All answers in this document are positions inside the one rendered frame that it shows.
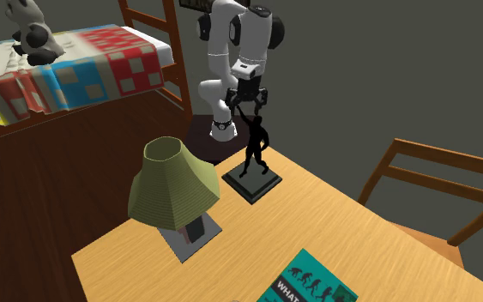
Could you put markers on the black human figure statue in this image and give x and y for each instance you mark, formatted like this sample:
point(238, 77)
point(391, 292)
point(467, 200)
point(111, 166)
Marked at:
point(257, 142)

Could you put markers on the green shade table lamp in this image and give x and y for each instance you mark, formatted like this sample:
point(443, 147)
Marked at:
point(170, 188)

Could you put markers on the light wooden desk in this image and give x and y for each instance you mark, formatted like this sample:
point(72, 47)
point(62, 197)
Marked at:
point(329, 221)

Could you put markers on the teal book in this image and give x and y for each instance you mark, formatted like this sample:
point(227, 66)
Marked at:
point(308, 280)

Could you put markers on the grey and black plush toy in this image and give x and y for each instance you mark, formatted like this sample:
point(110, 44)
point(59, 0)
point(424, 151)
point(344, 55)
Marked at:
point(36, 37)

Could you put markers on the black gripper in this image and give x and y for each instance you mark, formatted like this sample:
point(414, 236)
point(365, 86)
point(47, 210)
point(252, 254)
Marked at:
point(248, 88)

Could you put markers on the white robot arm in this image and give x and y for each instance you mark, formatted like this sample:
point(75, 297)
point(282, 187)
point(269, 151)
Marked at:
point(218, 62)

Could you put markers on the dark robot stand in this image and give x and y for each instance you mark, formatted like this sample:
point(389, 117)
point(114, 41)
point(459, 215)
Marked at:
point(199, 136)

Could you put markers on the wooden bed with patchwork blanket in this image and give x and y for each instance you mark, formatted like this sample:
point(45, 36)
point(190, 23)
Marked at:
point(99, 71)

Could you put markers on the wooden chair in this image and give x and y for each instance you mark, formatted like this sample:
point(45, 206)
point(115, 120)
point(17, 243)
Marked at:
point(437, 184)

